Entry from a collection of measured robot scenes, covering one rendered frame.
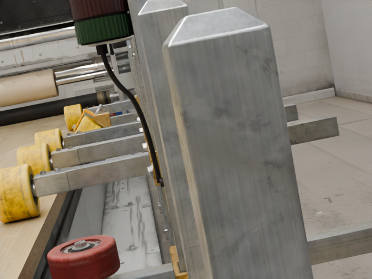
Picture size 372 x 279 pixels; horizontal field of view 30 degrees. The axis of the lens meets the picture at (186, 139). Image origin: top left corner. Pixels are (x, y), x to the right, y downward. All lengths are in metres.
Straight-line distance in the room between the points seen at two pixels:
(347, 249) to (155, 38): 0.45
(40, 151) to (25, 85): 1.80
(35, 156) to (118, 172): 0.28
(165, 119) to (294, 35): 9.13
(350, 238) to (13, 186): 0.48
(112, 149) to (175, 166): 0.80
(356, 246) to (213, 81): 0.63
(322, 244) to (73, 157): 0.59
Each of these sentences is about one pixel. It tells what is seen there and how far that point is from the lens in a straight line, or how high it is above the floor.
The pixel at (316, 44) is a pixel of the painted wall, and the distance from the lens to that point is 9.68.
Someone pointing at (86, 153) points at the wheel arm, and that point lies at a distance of 1.29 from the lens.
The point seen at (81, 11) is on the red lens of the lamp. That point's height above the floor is 1.16.
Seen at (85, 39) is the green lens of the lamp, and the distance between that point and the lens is 0.73.
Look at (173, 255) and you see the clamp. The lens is 0.83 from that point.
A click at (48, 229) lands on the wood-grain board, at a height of 0.88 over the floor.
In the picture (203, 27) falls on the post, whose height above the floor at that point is 1.12.
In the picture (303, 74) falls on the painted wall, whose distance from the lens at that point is 9.64.
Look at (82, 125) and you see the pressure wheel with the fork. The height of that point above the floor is 0.96.
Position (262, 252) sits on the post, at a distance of 0.24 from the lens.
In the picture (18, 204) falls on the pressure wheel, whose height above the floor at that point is 0.93.
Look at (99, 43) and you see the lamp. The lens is 0.73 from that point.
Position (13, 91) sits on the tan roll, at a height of 1.04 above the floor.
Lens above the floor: 1.11
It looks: 8 degrees down
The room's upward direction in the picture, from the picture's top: 11 degrees counter-clockwise
